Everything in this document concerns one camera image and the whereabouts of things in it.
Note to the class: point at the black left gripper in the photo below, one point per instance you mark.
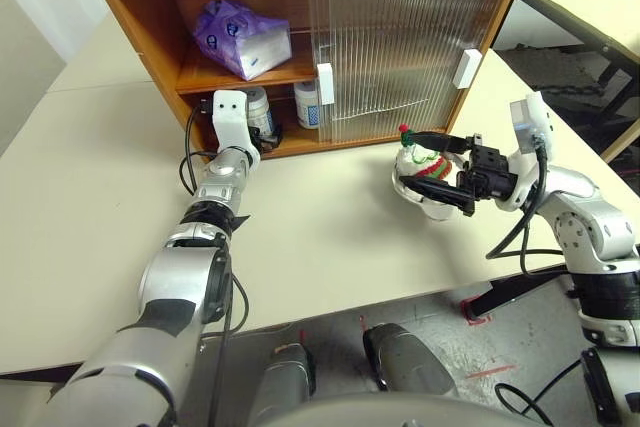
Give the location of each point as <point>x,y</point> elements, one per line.
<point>262,141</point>

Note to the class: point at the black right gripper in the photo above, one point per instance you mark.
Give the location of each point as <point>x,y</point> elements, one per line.
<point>487,174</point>

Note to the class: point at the white plush toy striped sweater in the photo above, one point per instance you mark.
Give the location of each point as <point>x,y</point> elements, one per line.
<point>420,164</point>

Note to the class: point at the white lidded jar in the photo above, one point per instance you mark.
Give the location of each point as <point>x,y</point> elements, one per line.
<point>260,109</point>
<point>306,104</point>

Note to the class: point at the purple tissue pack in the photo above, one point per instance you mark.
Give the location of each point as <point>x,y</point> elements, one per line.
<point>240,42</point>

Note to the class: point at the ribbed glass sliding door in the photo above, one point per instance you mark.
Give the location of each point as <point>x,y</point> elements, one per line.
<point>320,22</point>
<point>500,7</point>

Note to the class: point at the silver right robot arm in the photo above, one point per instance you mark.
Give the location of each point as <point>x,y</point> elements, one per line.
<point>600,227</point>

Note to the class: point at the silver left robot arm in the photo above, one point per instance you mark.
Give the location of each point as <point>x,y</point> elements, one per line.
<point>175,287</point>

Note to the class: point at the wooden cabinet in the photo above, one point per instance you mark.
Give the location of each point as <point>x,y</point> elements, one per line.
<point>150,22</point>

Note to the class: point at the black table leg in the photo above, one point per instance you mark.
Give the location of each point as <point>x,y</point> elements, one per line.
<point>515,292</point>

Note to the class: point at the grey rounded robot leg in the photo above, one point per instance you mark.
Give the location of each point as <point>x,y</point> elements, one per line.
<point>405,362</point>
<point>282,382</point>

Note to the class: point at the grey robot torso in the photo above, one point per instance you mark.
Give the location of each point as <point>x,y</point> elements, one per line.
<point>400,414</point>

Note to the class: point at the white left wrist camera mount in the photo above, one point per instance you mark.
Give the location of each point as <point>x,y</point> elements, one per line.
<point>230,114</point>

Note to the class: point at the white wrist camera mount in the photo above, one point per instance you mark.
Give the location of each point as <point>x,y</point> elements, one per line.
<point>537,112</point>
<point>230,114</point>

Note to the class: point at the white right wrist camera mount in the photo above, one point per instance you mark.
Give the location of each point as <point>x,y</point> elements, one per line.
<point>537,112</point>

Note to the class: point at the cream side table black frame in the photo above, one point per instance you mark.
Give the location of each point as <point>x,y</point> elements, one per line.
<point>590,2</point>

